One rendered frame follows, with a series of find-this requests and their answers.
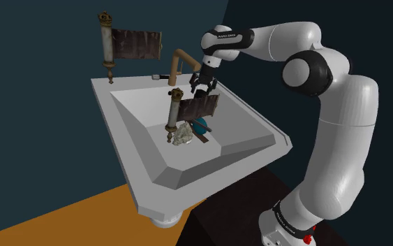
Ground tan tap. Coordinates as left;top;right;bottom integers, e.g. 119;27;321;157
168;48;202;87

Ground crumpled white lump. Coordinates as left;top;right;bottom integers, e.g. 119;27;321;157
172;122;194;147

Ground dark scroll with marble roller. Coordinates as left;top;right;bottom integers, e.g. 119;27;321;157
164;87;221;144
97;10;163;85

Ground dark robot stand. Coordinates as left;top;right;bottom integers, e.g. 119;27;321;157
175;166;350;246

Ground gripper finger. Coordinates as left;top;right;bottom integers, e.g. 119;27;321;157
189;73;201;94
206;77;218;95

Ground teal ball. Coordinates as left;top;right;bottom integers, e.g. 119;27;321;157
191;117;208;135

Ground brown flat strip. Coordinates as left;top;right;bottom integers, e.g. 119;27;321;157
191;131;210;144

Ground dark grey stick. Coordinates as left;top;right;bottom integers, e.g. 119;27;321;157
188;119;214;133

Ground white washbasin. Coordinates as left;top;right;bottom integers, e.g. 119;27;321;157
91;74;293;229

